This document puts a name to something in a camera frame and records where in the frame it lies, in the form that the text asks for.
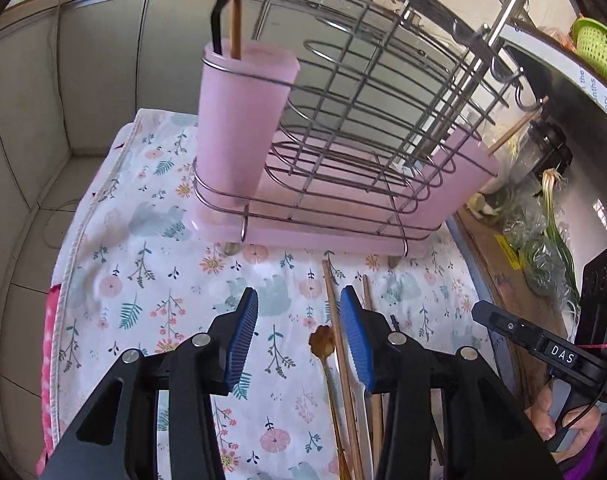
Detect wooden chopstick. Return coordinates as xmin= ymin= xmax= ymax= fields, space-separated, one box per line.
xmin=230 ymin=0 xmax=242 ymax=60
xmin=322 ymin=260 xmax=365 ymax=480

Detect right hand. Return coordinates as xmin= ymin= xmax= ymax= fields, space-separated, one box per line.
xmin=528 ymin=383 xmax=607 ymax=466

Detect gold flower spoon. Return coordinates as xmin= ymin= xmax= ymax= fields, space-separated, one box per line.
xmin=309 ymin=325 xmax=351 ymax=480

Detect floral white cloth mat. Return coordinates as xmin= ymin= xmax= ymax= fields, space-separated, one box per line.
xmin=42 ymin=110 xmax=494 ymax=479

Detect pink drip tray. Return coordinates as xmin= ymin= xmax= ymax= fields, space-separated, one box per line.
xmin=190 ymin=164 xmax=474 ymax=257

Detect wooden chopstick on mat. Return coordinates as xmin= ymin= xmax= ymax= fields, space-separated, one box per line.
xmin=322 ymin=260 xmax=365 ymax=480

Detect green onions in bag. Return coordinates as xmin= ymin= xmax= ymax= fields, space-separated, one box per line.
xmin=502 ymin=169 xmax=579 ymax=310

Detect napa cabbage in bag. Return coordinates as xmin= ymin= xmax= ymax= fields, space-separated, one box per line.
xmin=465 ymin=182 xmax=516 ymax=226

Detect pink cup right side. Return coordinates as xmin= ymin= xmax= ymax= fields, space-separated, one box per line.
xmin=417 ymin=128 xmax=500 ymax=229

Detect pink cup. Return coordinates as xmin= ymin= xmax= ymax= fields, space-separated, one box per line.
xmin=196 ymin=39 xmax=300 ymax=208
xmin=417 ymin=128 xmax=500 ymax=229

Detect pink cup left side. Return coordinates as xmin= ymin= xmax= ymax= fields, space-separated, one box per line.
xmin=196 ymin=39 xmax=300 ymax=208

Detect green plastic basket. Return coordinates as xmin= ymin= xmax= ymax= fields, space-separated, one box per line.
xmin=571 ymin=18 xmax=607 ymax=81

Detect metal wire utensil rack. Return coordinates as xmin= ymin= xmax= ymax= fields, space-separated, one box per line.
xmin=190 ymin=0 xmax=545 ymax=258

